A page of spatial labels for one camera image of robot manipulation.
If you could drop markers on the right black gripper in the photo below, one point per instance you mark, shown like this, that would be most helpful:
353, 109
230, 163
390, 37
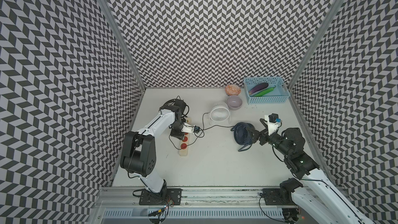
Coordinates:
264, 135

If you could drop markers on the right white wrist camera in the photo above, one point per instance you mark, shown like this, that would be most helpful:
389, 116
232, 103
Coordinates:
273, 123

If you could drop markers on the navy blue desk fan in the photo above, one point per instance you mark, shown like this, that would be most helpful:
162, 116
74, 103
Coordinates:
244, 135

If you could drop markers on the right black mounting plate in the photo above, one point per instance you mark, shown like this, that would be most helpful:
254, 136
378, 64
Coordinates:
279, 196

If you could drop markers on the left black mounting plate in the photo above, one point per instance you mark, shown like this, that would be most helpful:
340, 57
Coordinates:
171, 196

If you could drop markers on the green toy cucumber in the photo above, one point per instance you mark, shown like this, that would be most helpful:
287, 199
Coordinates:
264, 92

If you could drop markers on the purple toy eggplant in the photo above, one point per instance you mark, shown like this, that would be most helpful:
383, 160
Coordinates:
258, 88

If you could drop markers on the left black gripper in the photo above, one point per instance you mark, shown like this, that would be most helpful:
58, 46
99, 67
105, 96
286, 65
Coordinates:
179, 134

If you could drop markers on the beige red power strip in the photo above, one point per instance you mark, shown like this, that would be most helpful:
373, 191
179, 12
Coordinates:
185, 142

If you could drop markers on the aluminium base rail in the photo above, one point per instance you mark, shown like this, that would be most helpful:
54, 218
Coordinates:
224, 205

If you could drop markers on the lilac bowl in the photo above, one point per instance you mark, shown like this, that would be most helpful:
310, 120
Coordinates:
234, 102

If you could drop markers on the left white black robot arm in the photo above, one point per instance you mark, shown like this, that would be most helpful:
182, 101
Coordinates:
138, 156

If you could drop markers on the black mounting plate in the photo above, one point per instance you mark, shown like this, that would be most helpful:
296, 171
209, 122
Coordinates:
279, 196
171, 196

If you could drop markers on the white desk fan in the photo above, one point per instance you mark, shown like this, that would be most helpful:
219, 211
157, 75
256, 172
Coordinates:
219, 112

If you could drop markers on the light blue plastic basket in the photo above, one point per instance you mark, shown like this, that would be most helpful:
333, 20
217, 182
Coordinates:
279, 95

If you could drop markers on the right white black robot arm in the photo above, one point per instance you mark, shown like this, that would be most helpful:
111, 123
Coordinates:
310, 188

